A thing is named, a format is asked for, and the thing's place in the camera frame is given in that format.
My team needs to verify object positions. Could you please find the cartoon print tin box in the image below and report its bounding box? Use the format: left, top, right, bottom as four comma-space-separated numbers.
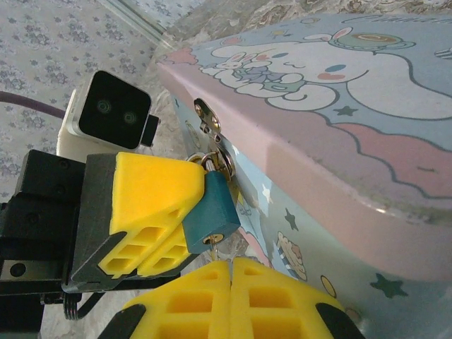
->
155, 12, 452, 339

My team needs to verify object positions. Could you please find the small silver key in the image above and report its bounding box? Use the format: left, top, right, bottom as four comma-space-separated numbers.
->
207, 234, 227, 265

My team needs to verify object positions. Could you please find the aluminium table side rail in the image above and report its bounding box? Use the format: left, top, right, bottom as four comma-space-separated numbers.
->
93, 0, 176, 49

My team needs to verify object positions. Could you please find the teal padlock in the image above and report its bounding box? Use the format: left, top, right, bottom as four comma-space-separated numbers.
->
182, 153, 242, 256

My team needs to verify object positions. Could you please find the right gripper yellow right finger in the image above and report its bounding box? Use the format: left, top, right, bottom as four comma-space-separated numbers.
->
232, 256, 367, 339

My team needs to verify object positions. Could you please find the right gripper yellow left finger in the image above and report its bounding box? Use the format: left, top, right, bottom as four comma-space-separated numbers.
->
105, 259, 233, 339

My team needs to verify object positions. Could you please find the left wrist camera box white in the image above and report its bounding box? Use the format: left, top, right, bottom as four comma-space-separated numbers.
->
56, 69, 162, 156

